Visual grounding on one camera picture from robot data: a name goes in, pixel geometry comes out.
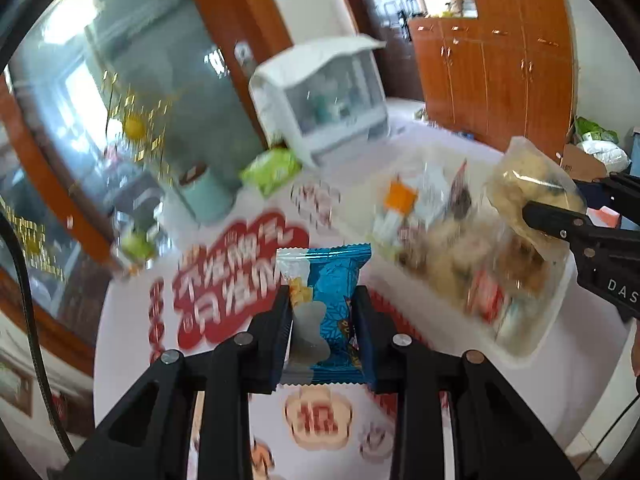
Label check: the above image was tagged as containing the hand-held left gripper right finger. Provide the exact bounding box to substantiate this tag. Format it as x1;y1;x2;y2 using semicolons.
350;285;581;480

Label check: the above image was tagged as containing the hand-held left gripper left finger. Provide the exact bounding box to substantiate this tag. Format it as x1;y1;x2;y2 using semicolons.
47;285;293;480

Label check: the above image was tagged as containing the lumpy rice cake packet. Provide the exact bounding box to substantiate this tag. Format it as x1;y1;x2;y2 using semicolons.
486;136;588;266

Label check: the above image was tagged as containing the black cable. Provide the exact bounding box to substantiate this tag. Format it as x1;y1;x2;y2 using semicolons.
0;210;76;461

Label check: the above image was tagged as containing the green tissue pack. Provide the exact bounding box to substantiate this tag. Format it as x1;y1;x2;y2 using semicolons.
239;147;303;197

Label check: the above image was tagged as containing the teal canister with brown lid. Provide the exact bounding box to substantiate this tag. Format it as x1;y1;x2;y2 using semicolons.
177;162;236;225

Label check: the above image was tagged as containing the printed red white tablecloth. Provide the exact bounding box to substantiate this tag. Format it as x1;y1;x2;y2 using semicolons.
92;100;640;480

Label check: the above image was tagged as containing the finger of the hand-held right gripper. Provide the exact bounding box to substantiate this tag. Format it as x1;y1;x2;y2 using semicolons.
572;172;640;201
522;200;601;257

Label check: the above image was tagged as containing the blue snack packet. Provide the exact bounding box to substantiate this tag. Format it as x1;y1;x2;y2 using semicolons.
276;242;373;386

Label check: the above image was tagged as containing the orange wooden cabinet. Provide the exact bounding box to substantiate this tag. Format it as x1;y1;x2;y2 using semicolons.
407;0;576;156

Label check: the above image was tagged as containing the gold tinsel decoration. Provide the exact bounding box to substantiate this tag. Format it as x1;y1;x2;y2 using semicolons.
100;70;176;161

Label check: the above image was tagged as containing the gold star ornament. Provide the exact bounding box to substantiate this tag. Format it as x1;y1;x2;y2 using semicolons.
0;200;61;281

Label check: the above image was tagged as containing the cardboard box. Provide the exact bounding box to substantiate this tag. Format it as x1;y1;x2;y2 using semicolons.
560;142;608;181

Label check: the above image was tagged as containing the wooden glass display cabinet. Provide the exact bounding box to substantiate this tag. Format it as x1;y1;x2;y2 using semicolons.
0;0;291;376

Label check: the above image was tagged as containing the green white plastic bag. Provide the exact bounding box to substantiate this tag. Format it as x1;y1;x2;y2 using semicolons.
572;116;631;171

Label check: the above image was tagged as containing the pile of mixed snacks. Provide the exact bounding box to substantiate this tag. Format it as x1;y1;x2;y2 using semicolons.
372;160;551;341

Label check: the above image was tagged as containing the white desktop storage cabinet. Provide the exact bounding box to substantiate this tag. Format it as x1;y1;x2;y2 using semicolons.
248;35;391;168

